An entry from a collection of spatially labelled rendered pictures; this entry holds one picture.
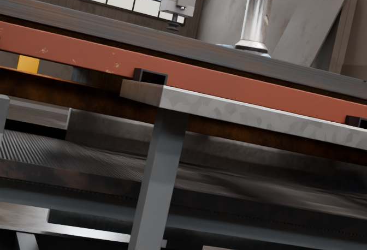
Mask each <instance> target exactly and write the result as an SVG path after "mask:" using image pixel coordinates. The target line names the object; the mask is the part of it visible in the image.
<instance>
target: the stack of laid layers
mask: <svg viewBox="0 0 367 250"><path fill-rule="evenodd" d="M0 15H3V16H8V17H12V18H16V19H20V20H25V21H29V22H34V23H38V24H41V25H46V26H50V27H54V28H59V29H64V30H67V31H71V32H76V33H81V34H85V35H90V36H93V37H97V38H102V39H106V40H111V41H115V42H118V43H123V44H127V45H132V46H136V47H141V48H144V49H149V50H153V51H158V52H162V53H167V54H170V55H174V56H179V57H183V58H188V59H192V60H196V61H200V62H205V63H209V64H214V65H217V66H222V67H226V68H230V69H235V70H239V71H242V72H247V73H251V74H256V75H260V76H265V77H268V78H273V79H277V80H282V81H287V82H291V83H294V84H298V85H303V86H307V87H312V88H316V89H320V90H324V91H329V92H333V93H338V94H342V95H346V96H350V97H355V98H359V99H364V100H367V81H363V80H359V79H355V78H351V77H348V76H343V75H339V74H334V73H330V72H325V71H322V70H318V69H314V68H310V67H305V66H301V65H298V64H294V63H289V62H285V61H281V60H277V59H273V58H269V57H265V56H260V55H256V54H253V53H249V52H245V51H240V50H236V49H231V48H228V47H224V46H219V45H215V44H211V43H207V42H204V41H200V40H195V39H191V38H186V37H182V36H179V35H174V34H170V33H166V32H162V31H157V30H154V29H150V28H146V27H141V26H137V25H133V24H130V23H125V22H121V21H117V20H112V19H108V18H105V17H101V16H97V15H92V14H88V13H83V12H80V11H76V10H71V9H67V8H63V7H59V6H56V5H52V4H47V3H43V2H38V1H34V0H0Z"/></svg>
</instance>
